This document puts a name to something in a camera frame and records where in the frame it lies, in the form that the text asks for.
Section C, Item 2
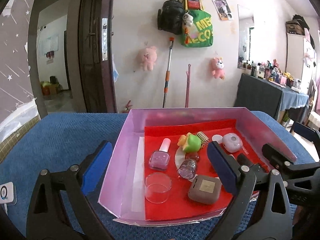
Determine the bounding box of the pink round gadget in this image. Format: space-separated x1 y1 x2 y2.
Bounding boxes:
222 133 243 153

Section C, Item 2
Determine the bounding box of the brown square compact case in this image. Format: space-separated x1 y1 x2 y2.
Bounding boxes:
188 175 222 205

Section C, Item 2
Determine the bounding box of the gold studded cylinder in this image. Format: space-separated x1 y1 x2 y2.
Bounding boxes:
196 131 210 148

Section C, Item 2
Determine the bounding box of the glitter bottle with red cap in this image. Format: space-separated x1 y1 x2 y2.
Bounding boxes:
178 152 200 180

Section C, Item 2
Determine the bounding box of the green and orange toy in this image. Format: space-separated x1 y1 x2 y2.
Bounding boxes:
177 133 202 153

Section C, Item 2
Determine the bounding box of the clear plastic cup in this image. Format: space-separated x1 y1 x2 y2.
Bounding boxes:
145 172 172 204

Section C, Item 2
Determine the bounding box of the purple nail polish bottle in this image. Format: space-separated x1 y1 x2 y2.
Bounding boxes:
149 138 171 171

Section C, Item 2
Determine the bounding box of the white charger puck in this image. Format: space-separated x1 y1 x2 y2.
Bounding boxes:
0 181 17 205

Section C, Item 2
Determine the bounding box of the side table with blue cloth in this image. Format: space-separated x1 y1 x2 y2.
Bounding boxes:
234 74 309 122

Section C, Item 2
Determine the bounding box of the white wardrobe cabinet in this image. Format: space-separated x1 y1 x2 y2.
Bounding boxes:
285 34 317 94

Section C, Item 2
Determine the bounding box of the cosmetics clutter on table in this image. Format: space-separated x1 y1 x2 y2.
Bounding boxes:
238 59 293 91

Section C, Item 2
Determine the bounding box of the red Miniso paper liner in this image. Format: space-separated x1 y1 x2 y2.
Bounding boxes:
144 119 269 222

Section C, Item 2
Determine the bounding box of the blue textured table cloth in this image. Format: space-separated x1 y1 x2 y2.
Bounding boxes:
0 110 316 240

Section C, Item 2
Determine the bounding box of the purple cardboard tray box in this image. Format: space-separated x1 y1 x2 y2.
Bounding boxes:
98 107 297 226

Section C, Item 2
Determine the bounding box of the pink plush toy right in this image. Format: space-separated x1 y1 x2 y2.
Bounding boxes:
210 57 225 80

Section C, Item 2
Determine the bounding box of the pink plush toy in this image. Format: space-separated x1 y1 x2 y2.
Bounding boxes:
210 57 225 80
137 46 157 71

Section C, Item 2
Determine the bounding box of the bag on wardrobe top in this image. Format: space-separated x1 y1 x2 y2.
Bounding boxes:
285 15 310 36

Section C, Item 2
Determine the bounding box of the star patterned curtain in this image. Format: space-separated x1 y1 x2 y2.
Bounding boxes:
0 0 42 120

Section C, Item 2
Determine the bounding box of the mop with orange grip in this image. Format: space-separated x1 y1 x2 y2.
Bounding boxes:
162 37 174 108

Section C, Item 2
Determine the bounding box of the green tote bag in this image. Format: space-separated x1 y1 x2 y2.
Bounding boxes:
181 10 214 48

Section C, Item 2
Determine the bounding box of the pink plush toy left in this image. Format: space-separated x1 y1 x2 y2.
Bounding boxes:
137 46 157 71

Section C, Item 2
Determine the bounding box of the red framed picture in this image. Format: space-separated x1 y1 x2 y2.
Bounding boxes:
184 0 204 11

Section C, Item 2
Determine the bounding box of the dark wooden door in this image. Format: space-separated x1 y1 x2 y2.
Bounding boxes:
78 0 117 113

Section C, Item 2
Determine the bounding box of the wall mirror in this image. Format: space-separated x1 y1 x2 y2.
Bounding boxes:
237 3 254 69

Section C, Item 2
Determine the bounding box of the photo poster on wall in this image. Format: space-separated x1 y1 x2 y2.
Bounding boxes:
213 0 233 21

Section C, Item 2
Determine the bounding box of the small white plush keychain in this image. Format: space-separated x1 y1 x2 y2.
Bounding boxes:
182 12 193 28

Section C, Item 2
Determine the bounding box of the black backpack on wall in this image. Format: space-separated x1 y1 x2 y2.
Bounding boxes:
157 0 185 35

